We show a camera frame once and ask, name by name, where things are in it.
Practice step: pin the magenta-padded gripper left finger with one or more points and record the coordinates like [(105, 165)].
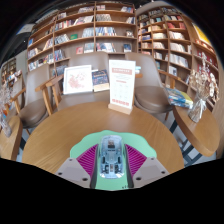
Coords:
[(87, 160)]

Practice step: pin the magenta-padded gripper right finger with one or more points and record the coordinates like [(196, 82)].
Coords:
[(135, 160)]

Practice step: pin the transparent blue computer mouse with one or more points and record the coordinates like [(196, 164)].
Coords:
[(111, 156)]

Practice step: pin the green smiley mouse pad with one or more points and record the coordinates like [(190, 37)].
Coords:
[(83, 142)]

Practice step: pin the white sign on wooden base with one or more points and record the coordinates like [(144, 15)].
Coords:
[(121, 85)]

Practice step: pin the stack of colourful books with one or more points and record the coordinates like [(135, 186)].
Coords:
[(180, 98)]

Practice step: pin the white picture book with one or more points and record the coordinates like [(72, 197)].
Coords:
[(77, 80)]

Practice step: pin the dark blue book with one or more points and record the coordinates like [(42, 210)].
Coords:
[(100, 80)]

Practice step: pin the distant wooden bookshelf unit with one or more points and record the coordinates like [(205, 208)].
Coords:
[(10, 71)]

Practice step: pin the curved wooden bookshelf unit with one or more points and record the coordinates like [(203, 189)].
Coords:
[(176, 46)]

